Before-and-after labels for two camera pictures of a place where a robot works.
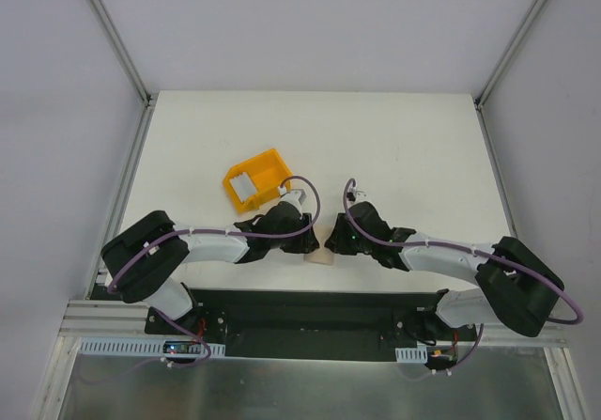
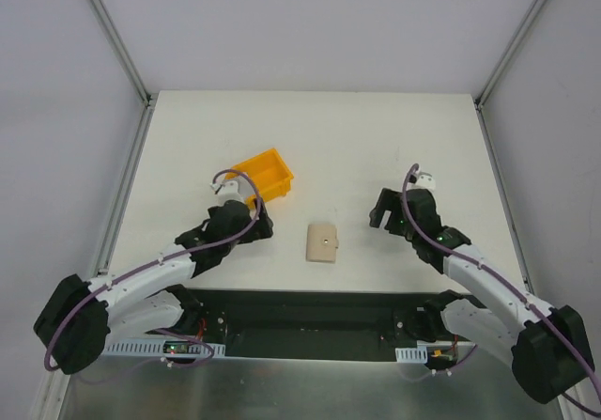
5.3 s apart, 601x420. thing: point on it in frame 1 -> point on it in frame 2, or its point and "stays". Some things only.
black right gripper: x=339 y=234 -> x=388 y=205
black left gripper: x=305 y=233 -> x=262 y=225
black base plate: x=326 y=323 stays
